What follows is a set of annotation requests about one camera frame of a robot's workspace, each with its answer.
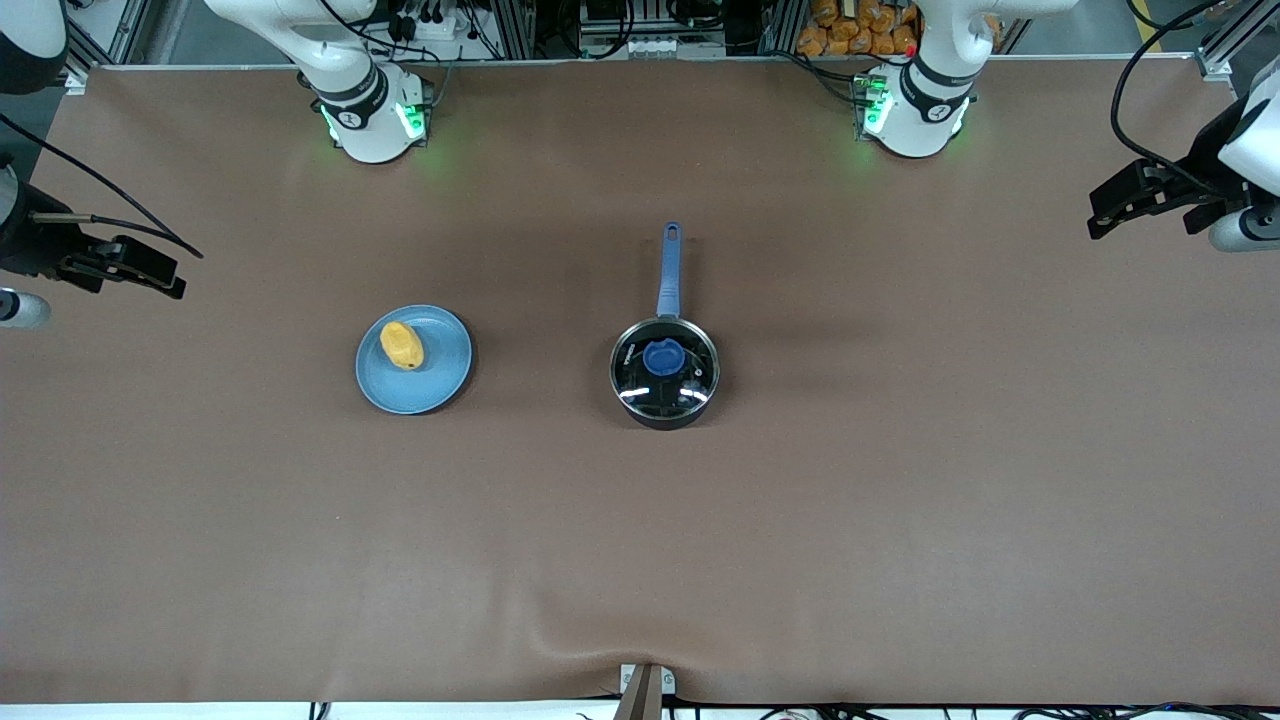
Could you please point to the brown camera pole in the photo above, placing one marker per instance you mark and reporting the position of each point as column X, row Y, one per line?
column 640, row 700

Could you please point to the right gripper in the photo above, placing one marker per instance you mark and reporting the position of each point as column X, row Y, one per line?
column 28, row 246

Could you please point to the metal table edge bracket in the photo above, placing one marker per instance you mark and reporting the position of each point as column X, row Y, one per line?
column 665, row 680

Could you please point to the blue round plate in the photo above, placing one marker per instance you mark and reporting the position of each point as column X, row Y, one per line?
column 440, row 375

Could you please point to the brown table cover cloth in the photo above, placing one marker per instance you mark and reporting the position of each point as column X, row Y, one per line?
column 640, row 540

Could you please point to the glass lid with blue knob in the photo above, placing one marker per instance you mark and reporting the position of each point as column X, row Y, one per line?
column 664, row 360

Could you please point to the white terminal block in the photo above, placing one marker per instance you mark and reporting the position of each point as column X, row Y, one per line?
column 630, row 46

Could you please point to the pile of orange objects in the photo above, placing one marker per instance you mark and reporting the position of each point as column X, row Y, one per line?
column 850, row 30

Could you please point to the white power strip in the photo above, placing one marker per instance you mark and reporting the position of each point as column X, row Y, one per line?
column 430, row 25

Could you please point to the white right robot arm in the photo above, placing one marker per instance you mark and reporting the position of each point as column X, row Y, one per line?
column 360, row 110

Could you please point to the yellow potato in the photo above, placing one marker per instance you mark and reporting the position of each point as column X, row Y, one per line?
column 402, row 346

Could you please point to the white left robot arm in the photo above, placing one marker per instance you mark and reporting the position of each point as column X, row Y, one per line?
column 920, row 110

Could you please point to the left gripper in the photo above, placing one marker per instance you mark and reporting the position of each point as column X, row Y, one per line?
column 1203, row 170

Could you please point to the aluminium frame profile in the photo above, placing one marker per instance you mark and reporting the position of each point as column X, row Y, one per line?
column 1235, row 35
column 105, row 40

